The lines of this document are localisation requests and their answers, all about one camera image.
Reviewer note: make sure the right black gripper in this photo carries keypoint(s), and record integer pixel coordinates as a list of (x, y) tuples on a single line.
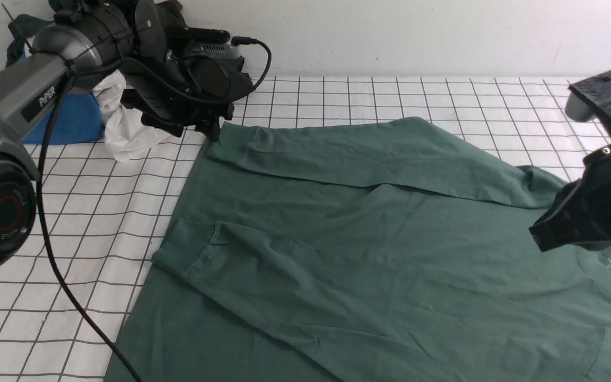
[(580, 214)]

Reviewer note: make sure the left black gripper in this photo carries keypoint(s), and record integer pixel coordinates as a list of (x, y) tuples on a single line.
[(163, 94)]

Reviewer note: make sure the green long-sleeved shirt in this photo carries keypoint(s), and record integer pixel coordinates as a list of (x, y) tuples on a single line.
[(377, 252)]

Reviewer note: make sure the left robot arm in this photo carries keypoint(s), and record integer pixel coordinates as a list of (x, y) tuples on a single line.
[(74, 54)]

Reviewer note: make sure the dark olive garment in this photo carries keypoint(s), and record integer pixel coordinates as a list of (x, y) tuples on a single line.
[(207, 78)]

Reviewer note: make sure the white garment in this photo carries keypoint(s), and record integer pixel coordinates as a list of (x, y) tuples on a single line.
[(125, 137)]

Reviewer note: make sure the blue garment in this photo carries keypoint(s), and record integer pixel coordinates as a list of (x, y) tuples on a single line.
[(79, 121)]

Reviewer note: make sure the dark teal garment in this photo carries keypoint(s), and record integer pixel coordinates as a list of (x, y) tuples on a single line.
[(22, 29)]

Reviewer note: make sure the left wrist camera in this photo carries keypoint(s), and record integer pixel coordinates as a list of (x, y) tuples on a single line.
[(213, 43)]

